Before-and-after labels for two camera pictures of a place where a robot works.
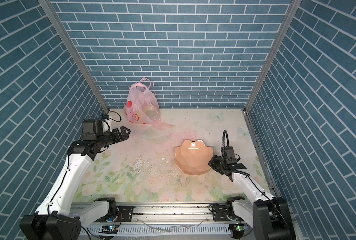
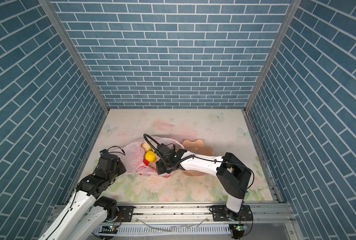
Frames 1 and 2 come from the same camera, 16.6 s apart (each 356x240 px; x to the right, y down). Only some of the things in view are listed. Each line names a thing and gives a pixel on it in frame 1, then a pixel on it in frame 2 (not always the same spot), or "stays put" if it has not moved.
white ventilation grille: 164,230 stays put
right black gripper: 212,163 -> 159,169
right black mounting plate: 220,212 stays put
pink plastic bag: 142,106 -> 130,158
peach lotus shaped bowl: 193,157 stays put
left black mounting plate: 126,213 stays put
